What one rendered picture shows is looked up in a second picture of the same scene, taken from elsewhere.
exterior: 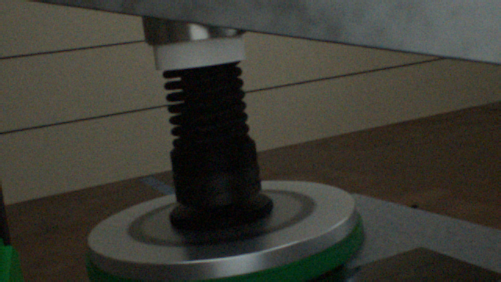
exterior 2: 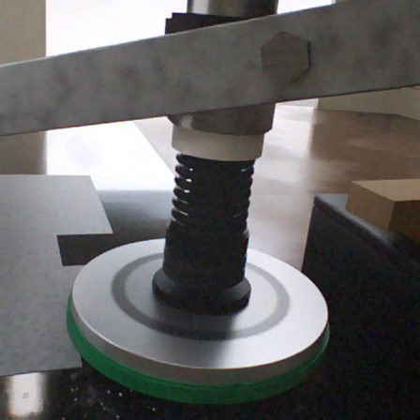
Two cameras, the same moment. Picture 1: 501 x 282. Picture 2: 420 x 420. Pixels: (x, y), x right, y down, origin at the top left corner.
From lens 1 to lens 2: 0.89 m
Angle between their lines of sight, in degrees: 151
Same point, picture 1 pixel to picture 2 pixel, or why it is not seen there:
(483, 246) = (30, 255)
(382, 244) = not seen: hidden behind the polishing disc
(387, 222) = (45, 299)
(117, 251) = (285, 268)
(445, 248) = (52, 260)
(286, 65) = not seen: outside the picture
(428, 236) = (43, 274)
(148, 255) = (259, 257)
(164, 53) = not seen: hidden behind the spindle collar
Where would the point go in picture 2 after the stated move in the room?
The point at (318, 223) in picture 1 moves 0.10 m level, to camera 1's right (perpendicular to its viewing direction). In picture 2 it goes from (135, 249) to (36, 235)
